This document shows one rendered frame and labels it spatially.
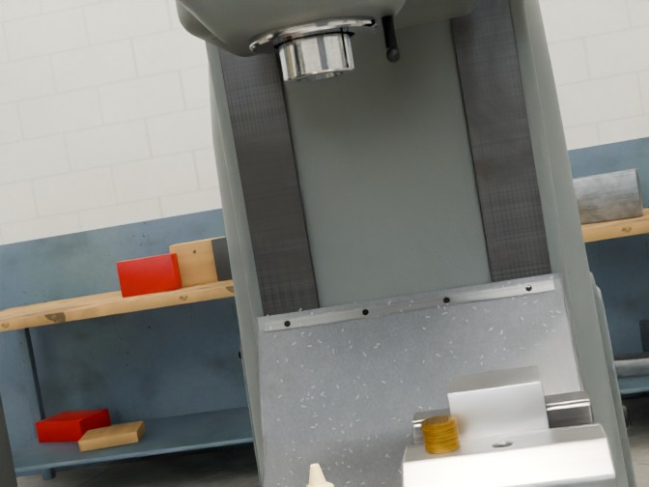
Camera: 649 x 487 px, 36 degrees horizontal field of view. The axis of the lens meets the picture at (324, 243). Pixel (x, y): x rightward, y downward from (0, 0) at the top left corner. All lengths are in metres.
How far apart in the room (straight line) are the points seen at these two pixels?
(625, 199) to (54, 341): 2.88
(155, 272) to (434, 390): 3.57
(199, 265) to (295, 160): 3.52
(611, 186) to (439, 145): 3.34
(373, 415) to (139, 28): 4.28
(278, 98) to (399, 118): 0.13
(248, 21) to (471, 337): 0.50
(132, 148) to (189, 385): 1.22
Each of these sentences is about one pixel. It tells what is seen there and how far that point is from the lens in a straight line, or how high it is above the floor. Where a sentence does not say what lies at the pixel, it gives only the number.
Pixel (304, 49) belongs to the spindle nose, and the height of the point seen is 1.30.
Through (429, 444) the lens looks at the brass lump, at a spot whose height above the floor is 1.04.
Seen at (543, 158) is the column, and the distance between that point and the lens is 1.04.
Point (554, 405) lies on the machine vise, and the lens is 0.72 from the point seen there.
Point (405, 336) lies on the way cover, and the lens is 1.03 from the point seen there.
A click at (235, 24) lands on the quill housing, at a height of 1.31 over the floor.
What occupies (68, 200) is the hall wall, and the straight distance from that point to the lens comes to 5.28.
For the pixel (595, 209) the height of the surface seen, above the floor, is 0.94.
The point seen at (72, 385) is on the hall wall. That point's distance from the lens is 5.38.
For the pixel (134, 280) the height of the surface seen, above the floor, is 0.95.
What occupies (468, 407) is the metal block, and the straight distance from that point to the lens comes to 0.66.
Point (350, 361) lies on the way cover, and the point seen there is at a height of 1.03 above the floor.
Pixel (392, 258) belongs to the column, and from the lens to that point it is 1.05.
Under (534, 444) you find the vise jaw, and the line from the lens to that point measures 0.63.
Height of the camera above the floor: 1.21
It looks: 3 degrees down
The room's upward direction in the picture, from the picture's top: 9 degrees counter-clockwise
